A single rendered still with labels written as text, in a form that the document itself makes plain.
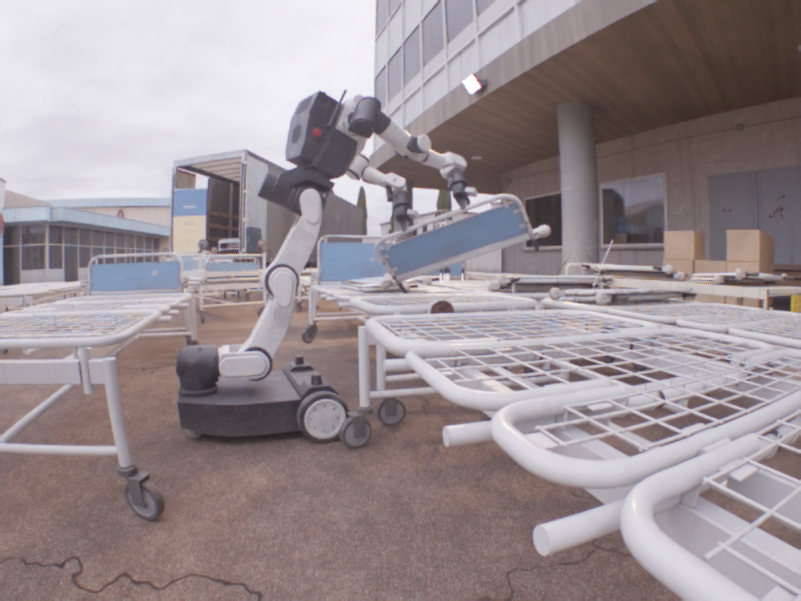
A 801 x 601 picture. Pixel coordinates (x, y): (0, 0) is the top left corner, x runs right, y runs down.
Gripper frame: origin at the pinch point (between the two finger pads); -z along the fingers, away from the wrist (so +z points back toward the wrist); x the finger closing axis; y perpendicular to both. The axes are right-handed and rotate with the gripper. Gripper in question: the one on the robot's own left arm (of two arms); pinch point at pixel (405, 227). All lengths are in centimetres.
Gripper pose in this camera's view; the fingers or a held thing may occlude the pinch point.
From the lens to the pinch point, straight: 197.2
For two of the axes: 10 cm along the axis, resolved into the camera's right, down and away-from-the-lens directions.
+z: -1.1, -9.0, 4.1
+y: 8.8, -2.8, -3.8
